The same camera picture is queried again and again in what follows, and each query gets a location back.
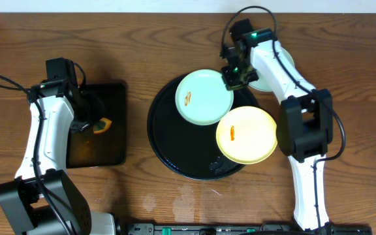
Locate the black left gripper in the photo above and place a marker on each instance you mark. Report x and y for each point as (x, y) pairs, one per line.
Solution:
(85, 122)

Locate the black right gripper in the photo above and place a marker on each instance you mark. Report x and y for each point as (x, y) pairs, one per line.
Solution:
(232, 85)

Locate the green plate with ketchup stain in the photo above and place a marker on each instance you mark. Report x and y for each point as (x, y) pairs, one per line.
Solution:
(202, 98)

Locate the orange green scrub sponge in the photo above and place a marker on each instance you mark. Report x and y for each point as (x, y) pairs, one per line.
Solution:
(101, 125)

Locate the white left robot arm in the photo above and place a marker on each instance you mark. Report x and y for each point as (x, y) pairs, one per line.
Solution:
(42, 199)

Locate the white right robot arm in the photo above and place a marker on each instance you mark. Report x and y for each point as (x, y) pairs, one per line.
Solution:
(304, 124)

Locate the rectangular black water tray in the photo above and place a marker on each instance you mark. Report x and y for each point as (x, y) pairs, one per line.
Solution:
(86, 149)

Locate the round black tray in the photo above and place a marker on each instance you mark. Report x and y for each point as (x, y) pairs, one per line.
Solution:
(188, 149)

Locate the yellow plate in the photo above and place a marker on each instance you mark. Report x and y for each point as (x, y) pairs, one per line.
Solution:
(246, 135)

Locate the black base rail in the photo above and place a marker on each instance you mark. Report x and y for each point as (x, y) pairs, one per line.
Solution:
(151, 229)

